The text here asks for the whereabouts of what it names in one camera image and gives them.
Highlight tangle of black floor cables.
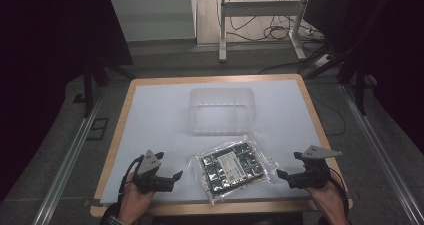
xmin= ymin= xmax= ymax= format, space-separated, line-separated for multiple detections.
xmin=228 ymin=0 xmax=323 ymax=43

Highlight circuit board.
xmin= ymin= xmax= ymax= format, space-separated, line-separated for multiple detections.
xmin=188 ymin=130 xmax=279 ymax=206

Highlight person's right hand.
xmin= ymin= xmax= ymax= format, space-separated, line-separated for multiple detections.
xmin=305 ymin=180 xmax=348 ymax=219

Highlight silver metal floor rail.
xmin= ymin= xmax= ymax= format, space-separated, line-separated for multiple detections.
xmin=31 ymin=86 xmax=105 ymax=225
xmin=339 ymin=84 xmax=424 ymax=225

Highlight dark curtain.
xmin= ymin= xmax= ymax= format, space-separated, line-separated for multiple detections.
xmin=0 ymin=0 xmax=135 ymax=203
xmin=308 ymin=0 xmax=424 ymax=154

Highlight black floor socket frame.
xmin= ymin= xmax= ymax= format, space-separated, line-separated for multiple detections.
xmin=86 ymin=117 xmax=110 ymax=142

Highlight white board panel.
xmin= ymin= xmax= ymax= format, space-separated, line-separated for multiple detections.
xmin=108 ymin=0 xmax=197 ymax=43

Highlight right hand-held gripper black cable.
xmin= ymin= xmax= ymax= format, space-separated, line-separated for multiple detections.
xmin=328 ymin=167 xmax=352 ymax=221

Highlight clear plastic container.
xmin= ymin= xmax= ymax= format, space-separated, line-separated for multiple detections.
xmin=188 ymin=86 xmax=257 ymax=136

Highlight person's left hand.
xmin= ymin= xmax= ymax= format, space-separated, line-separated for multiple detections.
xmin=118 ymin=172 xmax=156 ymax=225

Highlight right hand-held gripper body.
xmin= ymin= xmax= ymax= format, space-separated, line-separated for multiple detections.
xmin=287 ymin=145 xmax=344 ymax=190

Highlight white metal desk frame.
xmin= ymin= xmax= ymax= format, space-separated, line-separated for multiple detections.
xmin=218 ymin=0 xmax=313 ymax=64

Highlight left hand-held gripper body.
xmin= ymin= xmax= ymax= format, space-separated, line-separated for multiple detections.
xmin=133 ymin=149 xmax=176 ymax=195

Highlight white board with wooden frame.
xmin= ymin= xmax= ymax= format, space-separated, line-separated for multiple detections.
xmin=99 ymin=79 xmax=338 ymax=205

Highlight left hand-held gripper black cable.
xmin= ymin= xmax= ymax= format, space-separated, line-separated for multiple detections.
xmin=117 ymin=154 xmax=145 ymax=204

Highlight thin black floor cable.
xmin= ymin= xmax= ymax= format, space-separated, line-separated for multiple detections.
xmin=309 ymin=90 xmax=348 ymax=137

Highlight hand-held gripper black cable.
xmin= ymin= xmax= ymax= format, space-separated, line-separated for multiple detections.
xmin=328 ymin=167 xmax=352 ymax=221
xmin=117 ymin=154 xmax=145 ymax=204

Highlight white power strip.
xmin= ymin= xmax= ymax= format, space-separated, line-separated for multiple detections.
xmin=313 ymin=53 xmax=335 ymax=68

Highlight black metal stand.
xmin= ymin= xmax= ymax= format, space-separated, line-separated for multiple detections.
xmin=298 ymin=41 xmax=369 ymax=117
xmin=81 ymin=56 xmax=137 ymax=119

